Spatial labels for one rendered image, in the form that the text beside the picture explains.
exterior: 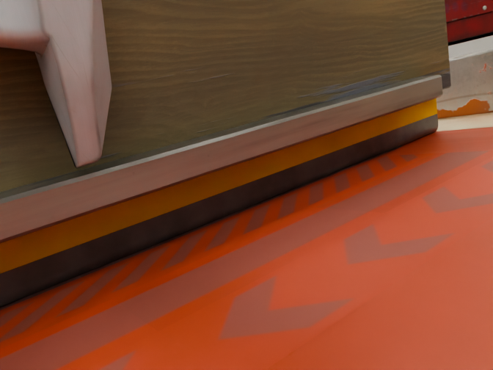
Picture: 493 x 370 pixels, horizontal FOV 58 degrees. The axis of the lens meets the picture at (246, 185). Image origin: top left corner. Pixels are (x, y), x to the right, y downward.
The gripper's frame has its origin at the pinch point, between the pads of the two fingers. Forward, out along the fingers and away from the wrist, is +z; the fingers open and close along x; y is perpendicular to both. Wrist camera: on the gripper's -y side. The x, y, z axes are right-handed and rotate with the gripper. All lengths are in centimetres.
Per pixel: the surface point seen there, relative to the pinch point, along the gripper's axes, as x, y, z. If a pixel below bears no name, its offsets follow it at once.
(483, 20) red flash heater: -34, -95, -1
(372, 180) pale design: 2.7, -9.4, 5.1
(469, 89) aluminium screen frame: -0.8, -24.0, 4.1
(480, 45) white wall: -88, -199, 8
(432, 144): 1.5, -15.6, 5.4
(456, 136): 1.9, -17.0, 5.4
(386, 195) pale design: 4.7, -7.6, 5.1
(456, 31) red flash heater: -37, -89, 0
